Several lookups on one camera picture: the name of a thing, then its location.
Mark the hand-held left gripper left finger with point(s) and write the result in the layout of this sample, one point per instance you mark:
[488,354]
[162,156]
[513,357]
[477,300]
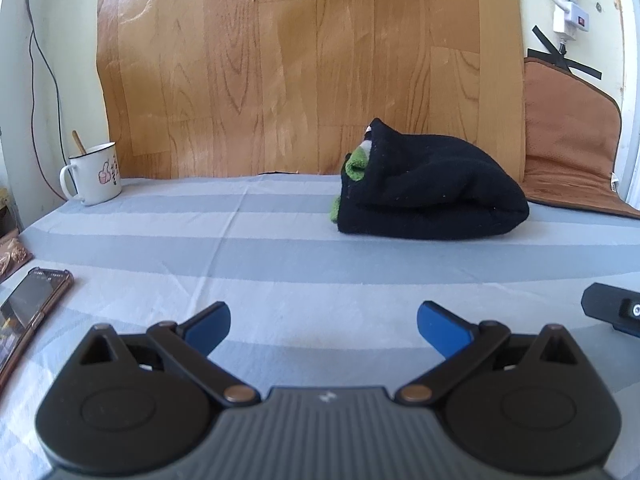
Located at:
[210,330]

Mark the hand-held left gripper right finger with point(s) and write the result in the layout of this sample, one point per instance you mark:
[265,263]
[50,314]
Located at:
[440,327]

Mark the green black white striped sweater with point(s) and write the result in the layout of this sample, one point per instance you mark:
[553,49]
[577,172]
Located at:
[435,185]

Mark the light blue striped bed sheet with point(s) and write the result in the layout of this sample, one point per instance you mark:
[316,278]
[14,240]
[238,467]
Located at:
[250,240]

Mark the brown seat mat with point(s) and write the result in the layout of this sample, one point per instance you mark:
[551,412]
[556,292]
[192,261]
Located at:
[565,135]

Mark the smartphone in clear case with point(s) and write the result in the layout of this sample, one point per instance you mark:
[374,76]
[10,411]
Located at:
[27,310]

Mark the white enamel mug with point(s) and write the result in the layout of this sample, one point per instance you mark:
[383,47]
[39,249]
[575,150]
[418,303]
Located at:
[97,175]

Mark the brown snack packet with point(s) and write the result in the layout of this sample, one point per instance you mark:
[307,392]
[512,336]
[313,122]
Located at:
[12,257]

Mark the wooden spoon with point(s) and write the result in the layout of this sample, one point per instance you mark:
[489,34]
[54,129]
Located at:
[78,142]

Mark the black tape cross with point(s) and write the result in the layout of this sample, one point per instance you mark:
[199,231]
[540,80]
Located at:
[560,52]

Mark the white power strip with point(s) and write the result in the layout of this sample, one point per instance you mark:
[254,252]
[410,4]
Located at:
[572,12]

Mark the wood-grain wall sheet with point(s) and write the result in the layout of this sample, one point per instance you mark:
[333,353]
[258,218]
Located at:
[300,60]

